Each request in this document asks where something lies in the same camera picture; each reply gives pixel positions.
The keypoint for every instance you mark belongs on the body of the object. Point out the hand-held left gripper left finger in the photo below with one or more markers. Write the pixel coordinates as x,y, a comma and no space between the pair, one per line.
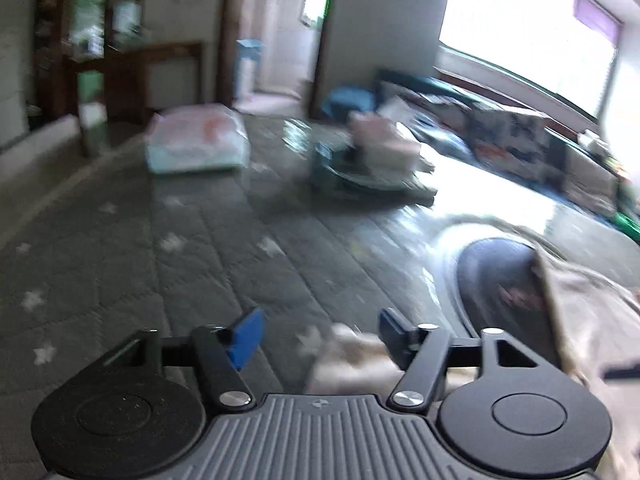
247,337

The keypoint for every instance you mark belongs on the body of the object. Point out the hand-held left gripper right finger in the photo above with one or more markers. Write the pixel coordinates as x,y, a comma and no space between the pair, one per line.
392,335

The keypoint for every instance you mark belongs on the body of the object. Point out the cream garment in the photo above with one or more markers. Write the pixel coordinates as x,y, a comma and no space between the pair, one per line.
575,310

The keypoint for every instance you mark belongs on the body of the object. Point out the round metal basin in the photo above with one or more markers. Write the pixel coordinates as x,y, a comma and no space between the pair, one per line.
490,270

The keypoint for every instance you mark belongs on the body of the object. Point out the grey star quilted tablecloth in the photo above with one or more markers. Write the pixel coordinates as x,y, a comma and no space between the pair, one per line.
150,240

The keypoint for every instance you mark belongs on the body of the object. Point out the teal flat box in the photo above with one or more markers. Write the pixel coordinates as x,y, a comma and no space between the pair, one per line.
350,182

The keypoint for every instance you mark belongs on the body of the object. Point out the white cardboard box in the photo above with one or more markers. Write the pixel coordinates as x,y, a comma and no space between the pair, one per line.
385,140

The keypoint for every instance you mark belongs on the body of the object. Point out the pink white plastic package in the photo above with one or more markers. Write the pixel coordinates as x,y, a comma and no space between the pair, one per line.
197,140

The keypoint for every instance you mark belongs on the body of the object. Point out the small butterfly print cushion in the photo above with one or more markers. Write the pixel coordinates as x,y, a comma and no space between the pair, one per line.
435,120

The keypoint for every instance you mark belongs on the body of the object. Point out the large butterfly print cushion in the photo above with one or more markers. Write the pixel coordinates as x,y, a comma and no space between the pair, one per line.
510,140

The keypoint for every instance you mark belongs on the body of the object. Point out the grey cushion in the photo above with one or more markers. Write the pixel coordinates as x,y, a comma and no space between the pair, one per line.
582,175

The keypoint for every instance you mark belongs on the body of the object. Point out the blue sofa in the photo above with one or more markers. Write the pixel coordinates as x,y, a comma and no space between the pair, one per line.
430,87

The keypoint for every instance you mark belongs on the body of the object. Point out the green bowl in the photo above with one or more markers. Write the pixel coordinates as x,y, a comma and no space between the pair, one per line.
630,225

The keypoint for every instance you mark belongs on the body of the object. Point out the blue white plastic box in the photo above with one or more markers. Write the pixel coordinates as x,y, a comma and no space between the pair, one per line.
249,65

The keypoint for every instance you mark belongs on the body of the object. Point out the dark wooden side table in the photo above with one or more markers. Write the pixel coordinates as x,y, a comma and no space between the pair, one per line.
150,52

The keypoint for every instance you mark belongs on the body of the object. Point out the large window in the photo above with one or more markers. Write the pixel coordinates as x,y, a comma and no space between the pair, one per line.
525,25

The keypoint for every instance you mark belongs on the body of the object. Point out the dark wooden display cabinet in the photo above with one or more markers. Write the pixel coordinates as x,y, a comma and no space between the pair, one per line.
50,60

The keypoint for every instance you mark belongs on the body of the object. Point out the dark wooden door frame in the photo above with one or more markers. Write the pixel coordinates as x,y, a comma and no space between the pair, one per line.
227,35

